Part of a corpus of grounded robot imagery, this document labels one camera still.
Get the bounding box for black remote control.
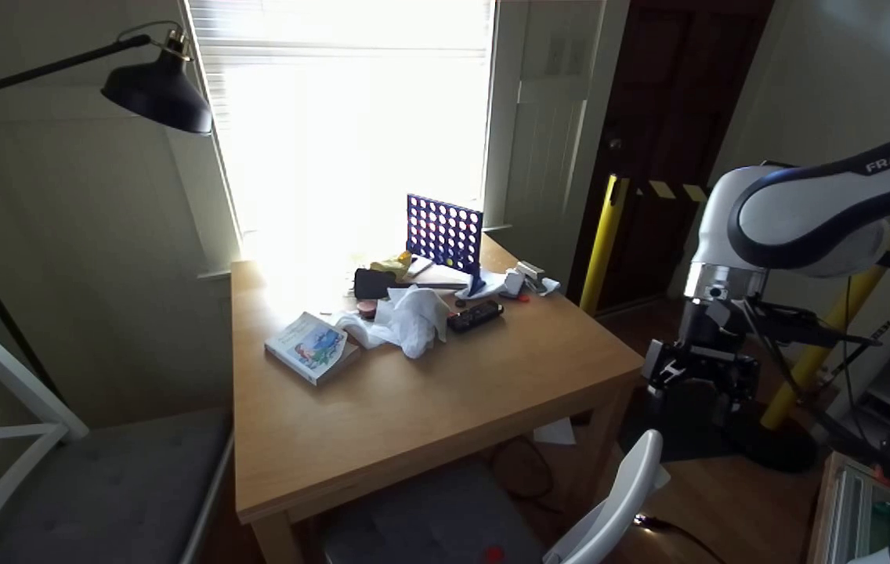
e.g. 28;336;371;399
446;299;505;334

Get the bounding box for illustrated book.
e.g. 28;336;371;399
263;311;360;387

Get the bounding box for yellow crumpled item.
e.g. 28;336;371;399
370;251;414;282

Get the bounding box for yellow and black tape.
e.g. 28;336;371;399
631;179;710;204

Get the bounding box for blue grid board game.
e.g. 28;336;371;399
405;193;487;298

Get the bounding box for white crumpled cloth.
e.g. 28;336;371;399
335;284;453;360

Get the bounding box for window with white blinds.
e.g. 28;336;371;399
183;0;497;277

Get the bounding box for white chair with grey cushion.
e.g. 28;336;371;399
320;428;673;564
0;286;234;564

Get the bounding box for black floor lamp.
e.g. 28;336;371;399
0;22;215;396

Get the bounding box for flat notebook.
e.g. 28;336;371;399
406;258;472;291

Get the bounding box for white paper sheet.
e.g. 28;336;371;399
532;417;578;447

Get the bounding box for dark wooden door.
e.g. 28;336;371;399
569;0;775;316

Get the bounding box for black round base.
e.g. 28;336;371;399
622;382;819;473

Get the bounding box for yellow pole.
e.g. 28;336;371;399
579;174;631;315
761;205;890;431

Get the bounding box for black wallet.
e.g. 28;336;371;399
353;267;398;301

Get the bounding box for black cable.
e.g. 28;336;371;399
633;512;729;564

